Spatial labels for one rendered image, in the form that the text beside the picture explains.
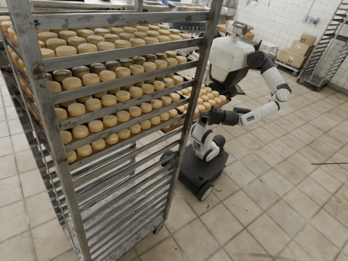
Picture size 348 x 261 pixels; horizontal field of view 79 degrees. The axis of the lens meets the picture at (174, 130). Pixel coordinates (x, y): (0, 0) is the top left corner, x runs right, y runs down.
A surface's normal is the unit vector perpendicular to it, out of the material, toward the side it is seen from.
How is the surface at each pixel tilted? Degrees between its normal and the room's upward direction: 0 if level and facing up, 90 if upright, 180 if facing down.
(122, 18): 90
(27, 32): 90
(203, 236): 0
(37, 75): 90
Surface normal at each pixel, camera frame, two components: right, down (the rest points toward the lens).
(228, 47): -0.40, -0.28
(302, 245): 0.15, -0.77
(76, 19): 0.69, 0.53
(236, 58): 0.00, 0.57
